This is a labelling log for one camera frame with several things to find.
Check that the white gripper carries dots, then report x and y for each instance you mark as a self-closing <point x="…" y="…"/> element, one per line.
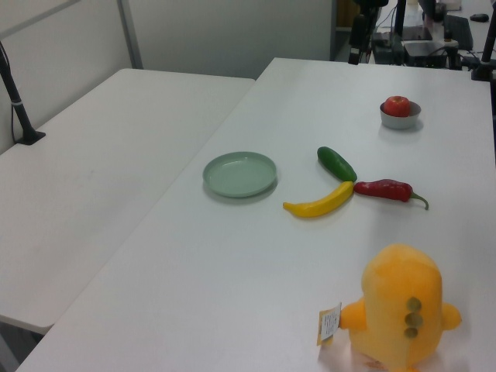
<point x="358" y="31"/>

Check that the black clamped stand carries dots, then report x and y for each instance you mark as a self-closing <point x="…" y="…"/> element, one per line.
<point x="486" y="54"/>

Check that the yellow toy banana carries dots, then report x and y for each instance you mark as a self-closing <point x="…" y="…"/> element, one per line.
<point x="321" y="203"/>

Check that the red toy chili pepper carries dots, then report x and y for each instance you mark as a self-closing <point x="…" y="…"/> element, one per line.
<point x="383" y="190"/>

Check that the orange plush toy with tag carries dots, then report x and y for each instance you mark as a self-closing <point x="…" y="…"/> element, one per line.
<point x="399" y="302"/>

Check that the green toy cucumber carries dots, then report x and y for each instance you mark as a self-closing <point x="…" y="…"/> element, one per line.
<point x="335" y="164"/>

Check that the black keyboard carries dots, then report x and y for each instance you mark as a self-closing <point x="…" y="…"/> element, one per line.
<point x="459" y="31"/>

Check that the grey partition frame post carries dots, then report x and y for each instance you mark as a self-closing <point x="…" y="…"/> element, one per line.
<point x="131" y="35"/>

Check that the black camera pole with base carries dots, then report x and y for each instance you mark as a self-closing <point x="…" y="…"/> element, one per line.
<point x="17" y="104"/>

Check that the red toy apple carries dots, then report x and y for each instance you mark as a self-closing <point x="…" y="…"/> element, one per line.
<point x="396" y="105"/>

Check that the black computer mouse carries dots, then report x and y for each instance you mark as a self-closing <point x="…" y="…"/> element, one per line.
<point x="479" y="17"/>

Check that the small grey round bowl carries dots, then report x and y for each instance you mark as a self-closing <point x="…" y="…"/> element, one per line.
<point x="399" y="123"/>

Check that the black vertical monitor pole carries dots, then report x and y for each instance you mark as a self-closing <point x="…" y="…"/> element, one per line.
<point x="399" y="35"/>

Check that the pale green plastic plate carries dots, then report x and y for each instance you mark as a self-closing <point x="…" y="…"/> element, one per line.
<point x="240" y="174"/>

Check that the black electronics box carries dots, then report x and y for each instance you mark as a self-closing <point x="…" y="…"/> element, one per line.
<point x="424" y="54"/>

